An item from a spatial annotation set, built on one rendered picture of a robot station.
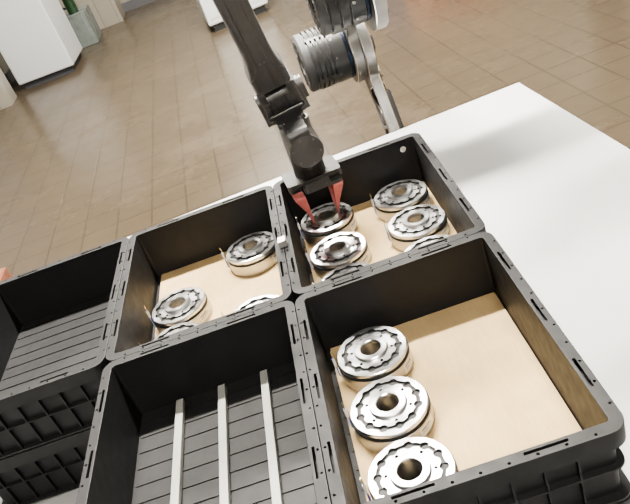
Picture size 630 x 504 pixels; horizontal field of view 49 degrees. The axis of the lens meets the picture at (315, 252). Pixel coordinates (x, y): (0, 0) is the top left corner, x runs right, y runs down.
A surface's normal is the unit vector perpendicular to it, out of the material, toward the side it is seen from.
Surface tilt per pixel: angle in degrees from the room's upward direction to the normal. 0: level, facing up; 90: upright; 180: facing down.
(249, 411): 0
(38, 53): 90
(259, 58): 109
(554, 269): 0
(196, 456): 0
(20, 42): 90
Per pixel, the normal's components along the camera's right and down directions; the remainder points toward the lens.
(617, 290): -0.31, -0.80
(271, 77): 0.32, 0.70
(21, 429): 0.13, 0.50
